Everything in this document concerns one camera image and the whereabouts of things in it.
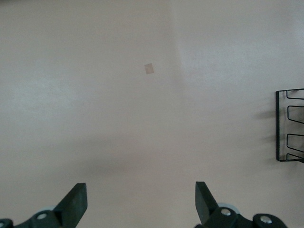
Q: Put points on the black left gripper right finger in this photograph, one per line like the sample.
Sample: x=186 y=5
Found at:
x=206 y=209

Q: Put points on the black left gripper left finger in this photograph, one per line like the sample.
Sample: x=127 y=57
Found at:
x=71 y=206

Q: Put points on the brown paper table cover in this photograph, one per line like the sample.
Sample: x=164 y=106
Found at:
x=71 y=71

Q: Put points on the small brown tape patch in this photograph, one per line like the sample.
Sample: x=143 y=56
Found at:
x=149 y=69

